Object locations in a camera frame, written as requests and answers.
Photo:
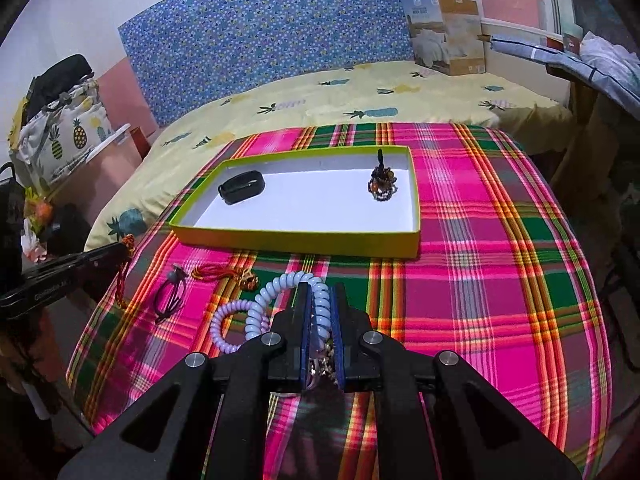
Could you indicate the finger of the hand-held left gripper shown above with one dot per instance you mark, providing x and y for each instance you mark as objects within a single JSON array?
[{"x": 85, "y": 262}]

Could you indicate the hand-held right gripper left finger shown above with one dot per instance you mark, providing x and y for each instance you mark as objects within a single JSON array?
[{"x": 303, "y": 340}]

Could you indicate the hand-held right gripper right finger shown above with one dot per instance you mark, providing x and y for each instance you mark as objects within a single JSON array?
[{"x": 340, "y": 340}]

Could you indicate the gold beaded hair clip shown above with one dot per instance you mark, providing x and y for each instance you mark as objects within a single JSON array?
[{"x": 324, "y": 365}]

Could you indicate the yellow-green shallow box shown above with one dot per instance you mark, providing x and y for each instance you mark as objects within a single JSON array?
[{"x": 310, "y": 200}]

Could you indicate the brown beaded pendant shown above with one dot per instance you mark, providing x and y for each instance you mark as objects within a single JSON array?
[{"x": 382, "y": 185}]

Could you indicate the black fitness band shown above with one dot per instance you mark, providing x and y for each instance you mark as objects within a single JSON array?
[{"x": 240, "y": 187}]

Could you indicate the pineapple print white bag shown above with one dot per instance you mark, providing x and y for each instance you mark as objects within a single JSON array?
[{"x": 65, "y": 135}]

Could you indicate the pink green plaid cloth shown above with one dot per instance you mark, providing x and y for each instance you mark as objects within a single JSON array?
[{"x": 475, "y": 260}]

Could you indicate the black bag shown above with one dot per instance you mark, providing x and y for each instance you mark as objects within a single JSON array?
[{"x": 55, "y": 85}]

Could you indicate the yellow pineapple print bedsheet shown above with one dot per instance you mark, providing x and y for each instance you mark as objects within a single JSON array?
[{"x": 350, "y": 95}]

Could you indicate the blue floral headboard panel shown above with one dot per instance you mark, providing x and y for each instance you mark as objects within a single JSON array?
[{"x": 275, "y": 35}]

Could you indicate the cardboard quilt box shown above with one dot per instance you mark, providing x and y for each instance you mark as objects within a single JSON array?
[{"x": 450, "y": 30}]

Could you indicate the ironing board with items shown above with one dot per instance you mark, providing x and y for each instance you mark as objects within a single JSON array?
[{"x": 555, "y": 60}]

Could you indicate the white crumpled cloth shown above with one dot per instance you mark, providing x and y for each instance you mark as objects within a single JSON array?
[{"x": 610, "y": 55}]

